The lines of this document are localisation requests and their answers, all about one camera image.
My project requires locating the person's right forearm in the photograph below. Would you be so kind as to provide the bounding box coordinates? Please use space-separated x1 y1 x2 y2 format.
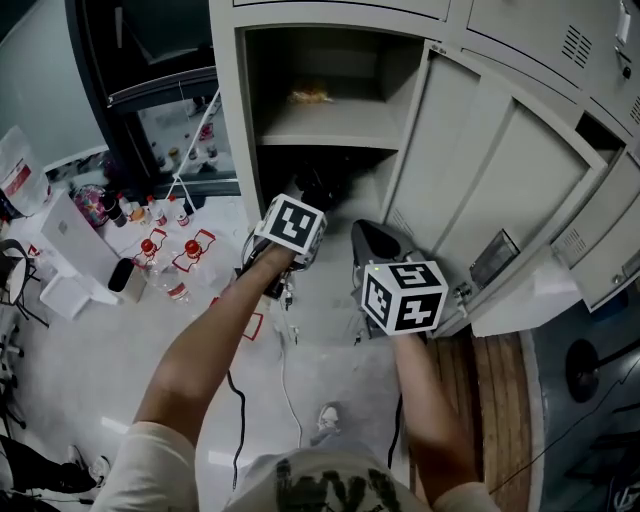
392 331 482 502

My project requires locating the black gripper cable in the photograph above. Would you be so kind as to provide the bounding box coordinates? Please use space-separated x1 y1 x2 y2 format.
226 368 248 495
386 391 405 472

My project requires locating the small white bottle red label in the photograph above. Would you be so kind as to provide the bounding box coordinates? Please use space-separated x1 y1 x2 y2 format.
146 194 169 228
167 194 192 228

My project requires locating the grey metal locker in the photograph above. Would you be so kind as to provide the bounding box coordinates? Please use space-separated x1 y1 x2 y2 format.
208 0 640 340

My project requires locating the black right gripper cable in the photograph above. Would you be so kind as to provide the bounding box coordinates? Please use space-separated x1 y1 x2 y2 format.
386 391 405 472

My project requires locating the clear water jug red label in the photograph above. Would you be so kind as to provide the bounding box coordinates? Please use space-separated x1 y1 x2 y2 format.
0 124 52 218

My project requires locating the frosted glass panel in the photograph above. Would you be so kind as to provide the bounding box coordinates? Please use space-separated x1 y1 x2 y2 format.
0 0 110 170

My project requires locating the person's grey trouser leg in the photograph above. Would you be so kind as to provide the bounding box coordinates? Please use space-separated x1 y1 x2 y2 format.
308 428 352 452

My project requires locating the clear plastic card holder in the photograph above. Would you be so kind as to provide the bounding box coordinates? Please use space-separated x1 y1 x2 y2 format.
469 228 522 290

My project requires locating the person's left forearm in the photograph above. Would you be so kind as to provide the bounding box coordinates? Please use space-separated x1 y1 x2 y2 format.
132 243 297 442

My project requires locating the white hanging cable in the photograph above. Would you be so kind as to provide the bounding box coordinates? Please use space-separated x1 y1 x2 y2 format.
164 86 222 212

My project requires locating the clear bottle red label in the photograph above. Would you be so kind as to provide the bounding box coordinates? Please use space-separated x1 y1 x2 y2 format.
163 278 195 306

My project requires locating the snack packet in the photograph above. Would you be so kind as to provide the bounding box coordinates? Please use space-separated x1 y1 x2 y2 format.
286 85 336 106

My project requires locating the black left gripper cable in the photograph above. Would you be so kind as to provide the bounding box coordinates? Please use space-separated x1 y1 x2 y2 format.
226 368 248 495

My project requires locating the person's grey shoe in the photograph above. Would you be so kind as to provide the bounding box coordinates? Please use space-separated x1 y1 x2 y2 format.
316 400 347 436

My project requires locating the white bin black opening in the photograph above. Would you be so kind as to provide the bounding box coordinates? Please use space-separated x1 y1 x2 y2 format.
106 256 149 304

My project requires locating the black round chair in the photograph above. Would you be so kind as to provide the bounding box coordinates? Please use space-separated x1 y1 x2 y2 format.
0 238 52 329

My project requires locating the person's printed light shirt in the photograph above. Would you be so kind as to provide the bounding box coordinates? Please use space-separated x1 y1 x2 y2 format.
96 421 502 512

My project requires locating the colourful patterned bag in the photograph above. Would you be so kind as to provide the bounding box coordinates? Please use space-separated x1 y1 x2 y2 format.
71 183 109 229

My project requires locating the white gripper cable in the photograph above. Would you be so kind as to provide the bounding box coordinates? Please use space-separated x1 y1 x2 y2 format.
276 298 305 450

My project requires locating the white foam block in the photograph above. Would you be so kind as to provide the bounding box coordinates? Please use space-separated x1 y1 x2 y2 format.
468 258 585 338

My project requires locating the grey open locker door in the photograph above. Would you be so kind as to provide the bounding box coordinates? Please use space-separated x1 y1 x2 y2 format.
381 39 609 322
549 149 640 315

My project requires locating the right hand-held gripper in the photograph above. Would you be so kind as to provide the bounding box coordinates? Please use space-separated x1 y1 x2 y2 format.
349 218 450 344

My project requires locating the black thermos flask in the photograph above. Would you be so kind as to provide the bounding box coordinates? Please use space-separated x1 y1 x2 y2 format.
99 191 129 229

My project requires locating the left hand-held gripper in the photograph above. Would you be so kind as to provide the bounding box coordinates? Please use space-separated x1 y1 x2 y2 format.
241 193 329 274

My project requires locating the white water dispenser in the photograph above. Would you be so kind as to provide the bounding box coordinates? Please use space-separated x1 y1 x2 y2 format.
6 188 124 322

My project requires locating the wooden slat platform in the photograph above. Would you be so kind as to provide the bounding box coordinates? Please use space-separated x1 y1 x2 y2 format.
406 328 534 512

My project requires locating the black round stand base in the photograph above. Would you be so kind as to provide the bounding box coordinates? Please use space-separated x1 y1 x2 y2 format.
564 338 640 405

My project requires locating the black bag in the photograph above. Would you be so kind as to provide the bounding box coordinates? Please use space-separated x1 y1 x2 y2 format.
291 158 362 215

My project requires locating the large clear bottle red cap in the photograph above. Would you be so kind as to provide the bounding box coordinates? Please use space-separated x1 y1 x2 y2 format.
130 227 169 281
171 228 217 281
241 311 265 342

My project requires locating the black framed glass door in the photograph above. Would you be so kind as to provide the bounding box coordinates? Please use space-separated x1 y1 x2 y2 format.
64 0 239 197

